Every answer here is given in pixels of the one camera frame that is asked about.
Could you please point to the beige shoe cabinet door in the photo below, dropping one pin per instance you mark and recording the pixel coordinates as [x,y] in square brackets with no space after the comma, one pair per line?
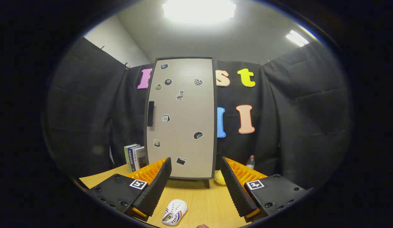
[183,126]

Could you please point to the blue book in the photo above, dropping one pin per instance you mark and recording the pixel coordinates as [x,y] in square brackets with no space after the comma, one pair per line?
[132,158]

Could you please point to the white shoe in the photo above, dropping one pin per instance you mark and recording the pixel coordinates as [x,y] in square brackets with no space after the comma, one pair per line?
[176,209]

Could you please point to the dark grey shoe cabinet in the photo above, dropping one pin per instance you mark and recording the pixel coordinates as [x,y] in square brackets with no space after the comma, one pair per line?
[207,184]

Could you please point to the small yellow round object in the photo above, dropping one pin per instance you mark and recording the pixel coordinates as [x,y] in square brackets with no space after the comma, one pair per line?
[219,179]

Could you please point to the large ceiling light panel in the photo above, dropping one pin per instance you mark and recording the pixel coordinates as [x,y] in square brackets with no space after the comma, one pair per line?
[199,11]

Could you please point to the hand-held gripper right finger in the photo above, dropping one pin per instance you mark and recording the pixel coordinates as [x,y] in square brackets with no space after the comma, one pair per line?
[234,190]

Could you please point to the white book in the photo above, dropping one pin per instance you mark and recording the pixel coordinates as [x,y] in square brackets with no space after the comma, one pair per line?
[141,156]

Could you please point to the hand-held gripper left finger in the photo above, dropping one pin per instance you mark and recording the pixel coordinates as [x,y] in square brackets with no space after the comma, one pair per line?
[158,186]

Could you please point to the clear plastic water bottle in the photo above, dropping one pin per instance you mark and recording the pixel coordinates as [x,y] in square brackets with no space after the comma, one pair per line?
[250,163]

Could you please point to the black backdrop cloth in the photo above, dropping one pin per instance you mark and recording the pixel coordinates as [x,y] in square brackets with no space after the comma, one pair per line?
[294,126]

